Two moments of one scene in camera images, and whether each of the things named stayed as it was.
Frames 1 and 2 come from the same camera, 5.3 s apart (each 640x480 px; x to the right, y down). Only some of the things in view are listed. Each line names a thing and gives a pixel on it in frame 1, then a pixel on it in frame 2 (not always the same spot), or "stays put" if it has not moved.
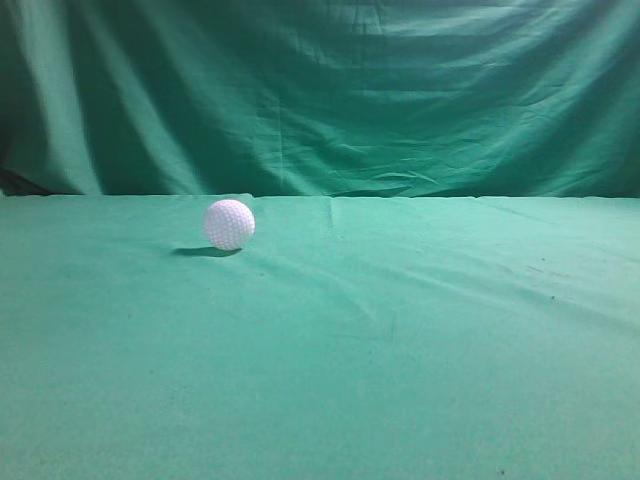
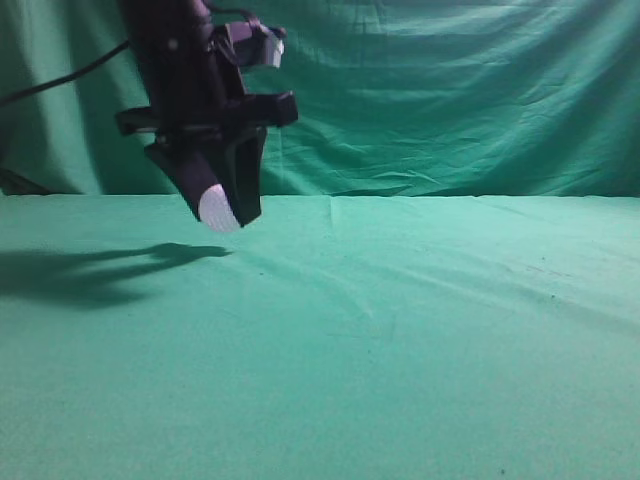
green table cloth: x=352 y=338 stays put
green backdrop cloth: x=377 y=98 stays put
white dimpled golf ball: x=230 y=224 -> x=216 y=210
